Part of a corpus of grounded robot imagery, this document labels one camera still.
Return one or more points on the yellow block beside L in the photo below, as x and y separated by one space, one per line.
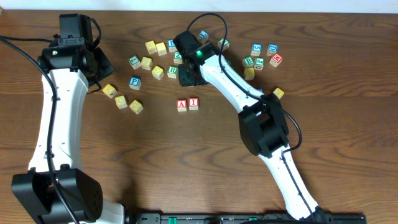
147 63

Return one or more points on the green B block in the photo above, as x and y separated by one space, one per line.
248 62

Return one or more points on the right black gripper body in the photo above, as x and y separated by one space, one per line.
186 78

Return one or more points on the green R block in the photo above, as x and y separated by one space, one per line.
172 72

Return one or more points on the yellow block centre left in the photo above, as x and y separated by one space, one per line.
157 72

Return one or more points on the green J block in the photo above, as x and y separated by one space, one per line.
259 63

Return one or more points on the yellow block lower right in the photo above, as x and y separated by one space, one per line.
136 107

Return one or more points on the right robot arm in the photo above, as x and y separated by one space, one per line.
262 121

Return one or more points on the red I block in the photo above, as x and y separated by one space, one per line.
193 104

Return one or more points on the blue L block left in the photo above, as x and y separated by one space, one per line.
171 46

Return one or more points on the blue D block right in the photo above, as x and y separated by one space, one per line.
272 49

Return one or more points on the blue L block top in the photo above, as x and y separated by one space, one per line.
203 36

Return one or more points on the yellow block far left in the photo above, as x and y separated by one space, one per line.
109 91

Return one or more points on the green L block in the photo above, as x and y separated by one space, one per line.
135 62

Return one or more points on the blue l block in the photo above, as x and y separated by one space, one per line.
203 36
171 46

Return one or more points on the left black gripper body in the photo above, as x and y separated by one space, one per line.
105 68

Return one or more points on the blue P block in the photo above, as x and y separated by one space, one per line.
135 83

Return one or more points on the red A block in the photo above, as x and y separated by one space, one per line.
181 105

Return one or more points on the yellow block top left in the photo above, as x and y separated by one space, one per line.
151 47

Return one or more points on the green 4 block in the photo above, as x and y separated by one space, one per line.
223 44

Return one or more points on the yellow block lower middle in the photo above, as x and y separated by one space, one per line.
121 101

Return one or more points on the yellow G block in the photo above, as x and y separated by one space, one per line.
249 73

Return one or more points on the red M block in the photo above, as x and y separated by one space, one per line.
275 60

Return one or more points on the yellow block top right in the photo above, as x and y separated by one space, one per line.
161 49

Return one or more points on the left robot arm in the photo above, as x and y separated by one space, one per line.
55 189

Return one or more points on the green Z block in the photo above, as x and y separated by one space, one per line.
178 58

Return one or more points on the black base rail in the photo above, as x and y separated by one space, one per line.
277 218

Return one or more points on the yellow block far right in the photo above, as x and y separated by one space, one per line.
278 93

